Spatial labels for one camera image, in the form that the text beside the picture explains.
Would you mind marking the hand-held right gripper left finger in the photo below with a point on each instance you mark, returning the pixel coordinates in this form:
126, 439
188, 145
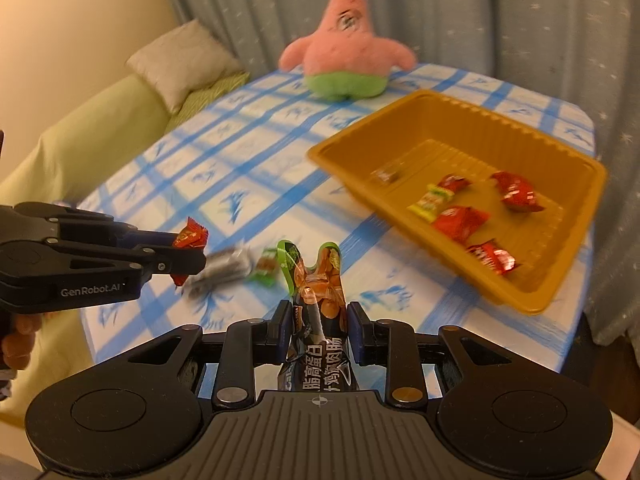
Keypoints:
283, 327

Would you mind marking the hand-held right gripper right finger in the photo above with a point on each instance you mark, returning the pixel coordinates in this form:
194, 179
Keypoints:
354, 330

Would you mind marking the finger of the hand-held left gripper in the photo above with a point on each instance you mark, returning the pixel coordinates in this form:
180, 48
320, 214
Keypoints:
150, 237
175, 262

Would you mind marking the small red orange candy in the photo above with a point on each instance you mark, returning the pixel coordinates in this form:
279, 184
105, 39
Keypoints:
192, 235

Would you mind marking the dark sausage snack packet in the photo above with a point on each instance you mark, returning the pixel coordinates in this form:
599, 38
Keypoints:
320, 310

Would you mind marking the red snack packet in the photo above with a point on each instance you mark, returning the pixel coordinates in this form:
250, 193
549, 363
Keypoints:
460, 222
492, 257
452, 182

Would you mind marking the golden plastic tray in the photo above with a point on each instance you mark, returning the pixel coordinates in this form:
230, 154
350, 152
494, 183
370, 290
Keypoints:
380, 135

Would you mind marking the person's left hand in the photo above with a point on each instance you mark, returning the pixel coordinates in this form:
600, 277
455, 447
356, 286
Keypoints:
20, 342

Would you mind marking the silver snack packet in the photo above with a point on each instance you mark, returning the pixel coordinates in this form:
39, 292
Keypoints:
225, 267

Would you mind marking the small green candy packet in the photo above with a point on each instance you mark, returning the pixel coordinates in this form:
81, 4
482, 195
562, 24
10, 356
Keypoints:
265, 265

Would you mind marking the blue checked tablecloth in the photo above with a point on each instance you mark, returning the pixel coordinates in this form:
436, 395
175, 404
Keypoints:
200, 170

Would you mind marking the light green sofa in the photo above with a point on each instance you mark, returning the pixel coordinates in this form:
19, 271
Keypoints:
90, 130

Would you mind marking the yellow green wrapped candy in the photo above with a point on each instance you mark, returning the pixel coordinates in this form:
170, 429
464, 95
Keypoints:
430, 203

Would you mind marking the patterned green cushion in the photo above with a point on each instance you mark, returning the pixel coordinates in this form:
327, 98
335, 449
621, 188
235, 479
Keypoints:
210, 95

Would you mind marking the small brown candy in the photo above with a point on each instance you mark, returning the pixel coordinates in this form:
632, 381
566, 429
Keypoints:
385, 176

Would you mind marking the beige pillow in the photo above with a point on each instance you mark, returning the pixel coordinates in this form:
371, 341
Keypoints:
180, 60

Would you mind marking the red foil wrapped candy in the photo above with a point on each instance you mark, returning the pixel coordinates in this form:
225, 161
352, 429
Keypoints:
517, 190

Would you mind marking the pink starfish plush toy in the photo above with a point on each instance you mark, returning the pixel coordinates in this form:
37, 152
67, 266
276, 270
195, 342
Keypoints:
345, 55

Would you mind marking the grey star print curtain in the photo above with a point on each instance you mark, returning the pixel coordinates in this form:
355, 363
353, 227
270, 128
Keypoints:
500, 10

